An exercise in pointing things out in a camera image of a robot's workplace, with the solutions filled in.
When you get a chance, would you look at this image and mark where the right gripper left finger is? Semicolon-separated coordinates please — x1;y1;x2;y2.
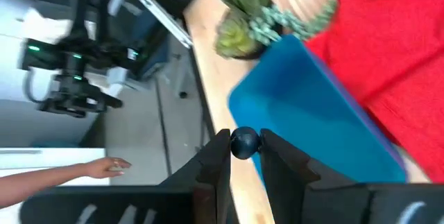
20;128;232;224

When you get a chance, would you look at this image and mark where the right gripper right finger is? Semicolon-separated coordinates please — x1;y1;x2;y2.
259;128;444;224

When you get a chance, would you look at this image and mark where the dark toy blueberry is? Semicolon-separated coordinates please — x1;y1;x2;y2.
230;126;262;160

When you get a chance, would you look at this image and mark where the person's forearm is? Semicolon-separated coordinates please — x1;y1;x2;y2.
0;163;91;209

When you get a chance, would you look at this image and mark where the teal plastic tupperware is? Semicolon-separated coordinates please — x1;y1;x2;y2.
227;33;407;185

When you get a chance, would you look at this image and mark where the person's hand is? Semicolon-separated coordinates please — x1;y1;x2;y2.
83;157;133;180

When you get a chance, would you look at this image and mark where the white desk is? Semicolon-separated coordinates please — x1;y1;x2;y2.
0;147;107;187

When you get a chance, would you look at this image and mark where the red cloth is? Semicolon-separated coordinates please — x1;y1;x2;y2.
305;0;444;183

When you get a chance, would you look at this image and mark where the potted succulent plant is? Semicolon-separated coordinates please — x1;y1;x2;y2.
210;0;337;60

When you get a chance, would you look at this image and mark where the silver metal bracket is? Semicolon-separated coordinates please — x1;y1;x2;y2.
138;0;194;50

